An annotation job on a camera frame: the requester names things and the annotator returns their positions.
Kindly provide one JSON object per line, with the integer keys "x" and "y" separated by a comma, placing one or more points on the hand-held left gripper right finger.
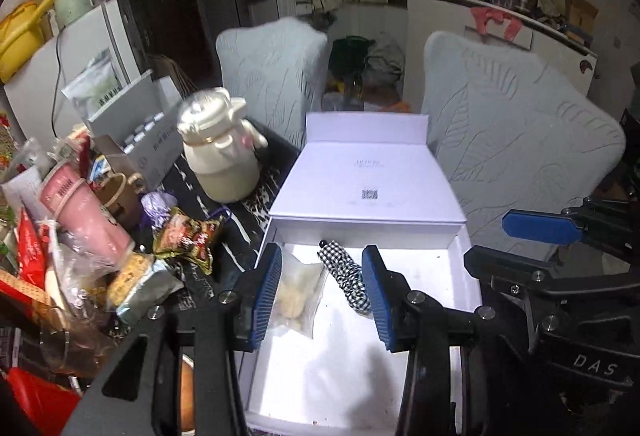
{"x": 379, "y": 301}

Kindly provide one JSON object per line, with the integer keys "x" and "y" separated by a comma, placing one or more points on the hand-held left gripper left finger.
{"x": 262, "y": 298}

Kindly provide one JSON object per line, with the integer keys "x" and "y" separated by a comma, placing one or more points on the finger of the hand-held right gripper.
{"x": 542, "y": 226}
{"x": 500, "y": 266}

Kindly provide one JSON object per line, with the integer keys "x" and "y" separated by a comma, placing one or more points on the clear bag with cream item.
{"x": 295, "y": 301}

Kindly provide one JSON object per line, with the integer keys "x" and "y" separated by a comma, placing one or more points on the black white checkered scrunchie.
{"x": 345, "y": 278}

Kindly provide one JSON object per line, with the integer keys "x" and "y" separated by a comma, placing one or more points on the white lidded gift box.
{"x": 370, "y": 166}

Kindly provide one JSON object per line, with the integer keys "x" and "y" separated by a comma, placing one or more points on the red gold snack packet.
{"x": 187, "y": 238}

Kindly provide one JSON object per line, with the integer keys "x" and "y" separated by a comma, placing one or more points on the light blue covered chair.
{"x": 272, "y": 66}
{"x": 520, "y": 131}

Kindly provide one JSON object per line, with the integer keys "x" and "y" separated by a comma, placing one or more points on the teal biscuit packet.
{"x": 145, "y": 286}

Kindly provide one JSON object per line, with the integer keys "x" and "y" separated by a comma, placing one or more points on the purple candy wrapper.
{"x": 159, "y": 210}

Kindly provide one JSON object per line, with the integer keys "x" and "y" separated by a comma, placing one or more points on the cream bear-shaped jug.
{"x": 220, "y": 151}

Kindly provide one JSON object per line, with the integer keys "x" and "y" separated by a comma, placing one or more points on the brown mug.
{"x": 117, "y": 201}

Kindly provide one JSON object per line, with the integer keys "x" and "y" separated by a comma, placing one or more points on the clear glass tumbler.
{"x": 75, "y": 341}

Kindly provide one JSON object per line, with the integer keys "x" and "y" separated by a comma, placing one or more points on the pink cup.
{"x": 85, "y": 216}

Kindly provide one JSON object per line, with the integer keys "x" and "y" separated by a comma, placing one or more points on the white carton of small bottles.
{"x": 150, "y": 136}

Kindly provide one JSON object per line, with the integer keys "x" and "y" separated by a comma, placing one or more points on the pink cloth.
{"x": 495, "y": 22}

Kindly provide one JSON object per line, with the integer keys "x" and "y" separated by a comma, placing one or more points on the open small cardboard box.
{"x": 581, "y": 14}

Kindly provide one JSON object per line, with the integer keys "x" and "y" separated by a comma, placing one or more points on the white cabinet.
{"x": 440, "y": 26}

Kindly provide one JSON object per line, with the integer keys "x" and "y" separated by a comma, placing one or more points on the grey bag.
{"x": 385, "y": 59}

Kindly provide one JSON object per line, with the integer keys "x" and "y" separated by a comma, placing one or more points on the red plastic container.
{"x": 35, "y": 398}

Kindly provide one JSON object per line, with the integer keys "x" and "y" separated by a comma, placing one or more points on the green bag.
{"x": 350, "y": 54}

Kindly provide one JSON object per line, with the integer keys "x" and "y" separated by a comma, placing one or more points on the green white pouch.
{"x": 95, "y": 89}

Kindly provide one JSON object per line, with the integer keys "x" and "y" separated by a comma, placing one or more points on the white fridge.
{"x": 85, "y": 61}

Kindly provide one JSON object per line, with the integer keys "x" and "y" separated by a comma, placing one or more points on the dark door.
{"x": 165, "y": 16}

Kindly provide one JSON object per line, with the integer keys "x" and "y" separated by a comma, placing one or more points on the yellow pot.
{"x": 22, "y": 41}

